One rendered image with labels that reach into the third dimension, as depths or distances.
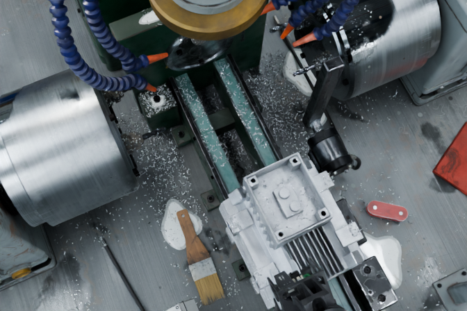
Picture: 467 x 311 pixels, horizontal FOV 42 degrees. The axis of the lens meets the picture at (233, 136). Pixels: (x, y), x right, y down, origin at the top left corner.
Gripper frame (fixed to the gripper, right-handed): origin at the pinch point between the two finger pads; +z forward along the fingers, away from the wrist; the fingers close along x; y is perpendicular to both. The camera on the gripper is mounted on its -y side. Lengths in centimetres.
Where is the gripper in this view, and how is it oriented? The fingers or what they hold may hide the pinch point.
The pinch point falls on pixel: (285, 286)
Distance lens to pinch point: 100.1
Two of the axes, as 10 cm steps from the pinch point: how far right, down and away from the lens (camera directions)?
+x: -9.1, 3.8, -1.6
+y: -3.4, -9.1, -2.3
